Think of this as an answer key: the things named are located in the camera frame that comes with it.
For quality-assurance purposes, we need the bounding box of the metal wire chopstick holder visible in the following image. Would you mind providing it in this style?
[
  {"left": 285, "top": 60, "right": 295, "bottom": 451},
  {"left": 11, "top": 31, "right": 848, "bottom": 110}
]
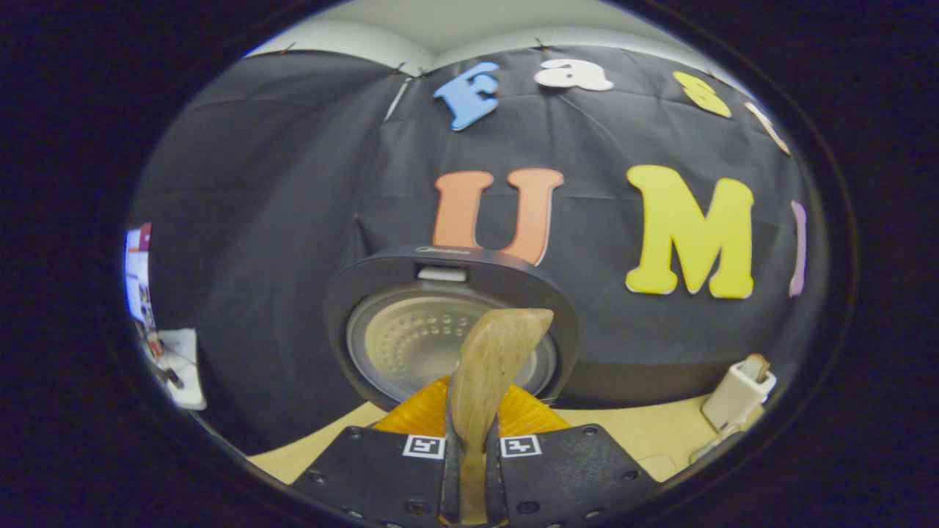
[{"left": 690, "top": 422, "right": 745, "bottom": 463}]

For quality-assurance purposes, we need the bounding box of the white side table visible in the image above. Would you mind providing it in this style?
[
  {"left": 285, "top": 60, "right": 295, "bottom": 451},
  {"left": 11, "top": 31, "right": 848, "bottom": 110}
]
[{"left": 150, "top": 328, "right": 208, "bottom": 411}]

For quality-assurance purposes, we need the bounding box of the wooden spoon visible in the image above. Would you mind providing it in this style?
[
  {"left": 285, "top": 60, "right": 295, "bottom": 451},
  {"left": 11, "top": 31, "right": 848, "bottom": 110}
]
[{"left": 447, "top": 308, "right": 555, "bottom": 525}]

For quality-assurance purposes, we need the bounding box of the black backdrop cloth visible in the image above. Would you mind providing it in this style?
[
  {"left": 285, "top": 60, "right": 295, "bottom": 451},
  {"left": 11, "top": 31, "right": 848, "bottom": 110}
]
[{"left": 128, "top": 48, "right": 830, "bottom": 455}]

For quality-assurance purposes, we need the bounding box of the computer monitor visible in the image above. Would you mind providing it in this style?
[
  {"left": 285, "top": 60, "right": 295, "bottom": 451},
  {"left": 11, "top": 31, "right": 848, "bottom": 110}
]
[{"left": 123, "top": 222, "right": 155, "bottom": 327}]

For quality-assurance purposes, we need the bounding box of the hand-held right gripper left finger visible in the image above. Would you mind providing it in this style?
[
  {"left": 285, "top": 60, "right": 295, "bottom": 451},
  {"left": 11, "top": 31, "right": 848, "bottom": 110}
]
[{"left": 292, "top": 375, "right": 461, "bottom": 528}]

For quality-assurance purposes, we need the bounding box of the dark grey rice cooker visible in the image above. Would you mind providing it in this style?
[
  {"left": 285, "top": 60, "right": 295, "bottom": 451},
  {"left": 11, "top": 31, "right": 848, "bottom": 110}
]
[{"left": 323, "top": 246, "right": 580, "bottom": 413}]

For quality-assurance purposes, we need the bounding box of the white toaster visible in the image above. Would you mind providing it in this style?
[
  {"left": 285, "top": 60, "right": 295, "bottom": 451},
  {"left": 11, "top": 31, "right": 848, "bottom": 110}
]
[{"left": 701, "top": 359, "right": 777, "bottom": 432}]

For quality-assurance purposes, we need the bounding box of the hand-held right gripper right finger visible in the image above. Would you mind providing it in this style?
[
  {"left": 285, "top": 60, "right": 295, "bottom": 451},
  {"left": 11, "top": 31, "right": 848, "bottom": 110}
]
[{"left": 484, "top": 385, "right": 661, "bottom": 528}]

